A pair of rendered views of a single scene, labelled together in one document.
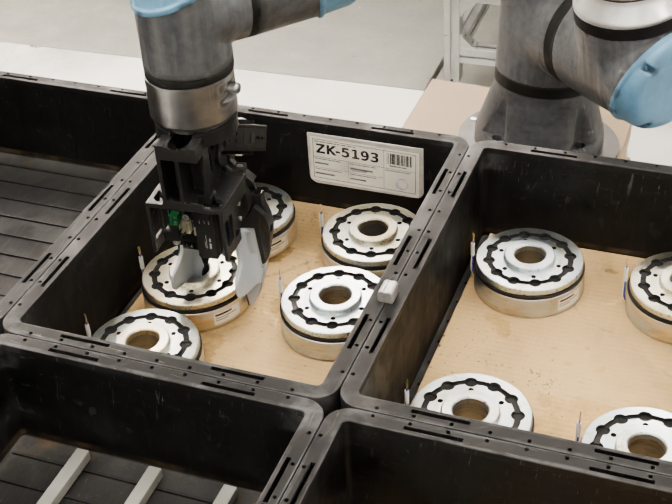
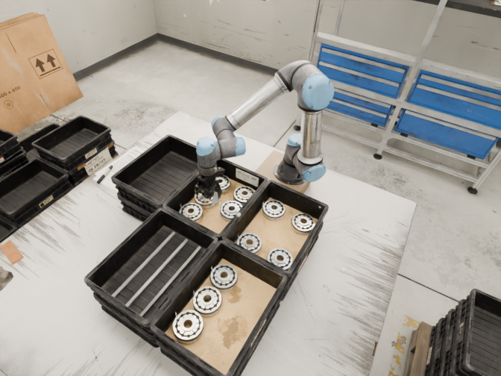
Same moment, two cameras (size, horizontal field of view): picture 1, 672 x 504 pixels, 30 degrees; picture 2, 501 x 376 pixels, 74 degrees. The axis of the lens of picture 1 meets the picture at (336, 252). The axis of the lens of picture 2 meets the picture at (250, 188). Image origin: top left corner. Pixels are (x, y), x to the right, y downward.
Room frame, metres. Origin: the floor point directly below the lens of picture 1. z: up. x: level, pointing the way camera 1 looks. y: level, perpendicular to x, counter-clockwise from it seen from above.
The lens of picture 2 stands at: (-0.05, -0.16, 2.00)
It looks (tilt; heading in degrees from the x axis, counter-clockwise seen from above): 46 degrees down; 5
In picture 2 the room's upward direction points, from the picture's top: 4 degrees clockwise
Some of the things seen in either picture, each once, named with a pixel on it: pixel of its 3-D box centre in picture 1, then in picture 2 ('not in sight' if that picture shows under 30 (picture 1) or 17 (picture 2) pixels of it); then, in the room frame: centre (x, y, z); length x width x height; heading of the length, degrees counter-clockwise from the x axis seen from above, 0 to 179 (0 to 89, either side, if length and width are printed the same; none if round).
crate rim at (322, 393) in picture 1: (256, 235); (218, 193); (0.94, 0.07, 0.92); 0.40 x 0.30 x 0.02; 157
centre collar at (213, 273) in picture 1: (194, 270); not in sight; (0.96, 0.14, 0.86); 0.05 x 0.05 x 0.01
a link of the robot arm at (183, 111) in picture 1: (195, 93); (207, 167); (0.94, 0.11, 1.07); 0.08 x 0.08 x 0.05
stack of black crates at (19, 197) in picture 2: not in sight; (36, 202); (1.19, 1.34, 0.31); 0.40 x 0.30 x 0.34; 159
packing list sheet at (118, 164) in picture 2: not in sight; (127, 167); (1.23, 0.65, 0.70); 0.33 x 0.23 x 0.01; 159
